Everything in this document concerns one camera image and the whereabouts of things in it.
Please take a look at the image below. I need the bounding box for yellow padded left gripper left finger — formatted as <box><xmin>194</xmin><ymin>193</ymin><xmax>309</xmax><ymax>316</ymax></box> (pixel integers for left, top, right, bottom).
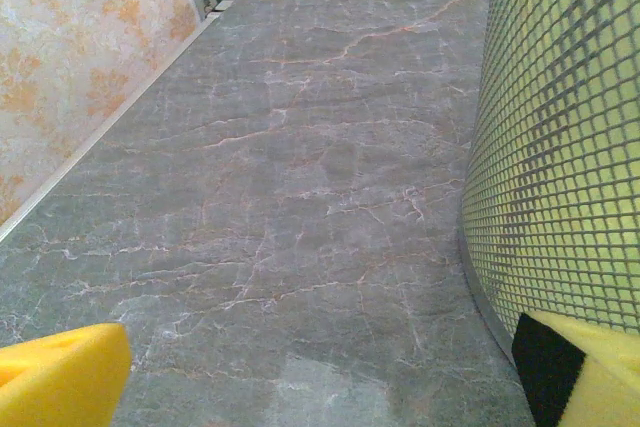
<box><xmin>0</xmin><ymin>321</ymin><xmax>133</xmax><ymax>427</ymax></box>

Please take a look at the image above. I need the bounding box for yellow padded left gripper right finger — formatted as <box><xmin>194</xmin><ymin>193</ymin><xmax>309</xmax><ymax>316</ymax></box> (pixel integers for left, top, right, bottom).
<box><xmin>510</xmin><ymin>309</ymin><xmax>640</xmax><ymax>427</ymax></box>

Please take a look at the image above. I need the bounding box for aluminium table side rail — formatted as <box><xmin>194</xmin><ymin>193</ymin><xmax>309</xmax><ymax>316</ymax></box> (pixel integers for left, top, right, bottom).
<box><xmin>0</xmin><ymin>0</ymin><xmax>244</xmax><ymax>246</ymax></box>

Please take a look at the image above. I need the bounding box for wire mesh waste bin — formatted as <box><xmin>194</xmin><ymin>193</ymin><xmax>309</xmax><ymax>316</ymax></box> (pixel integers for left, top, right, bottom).
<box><xmin>458</xmin><ymin>0</ymin><xmax>640</xmax><ymax>351</ymax></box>

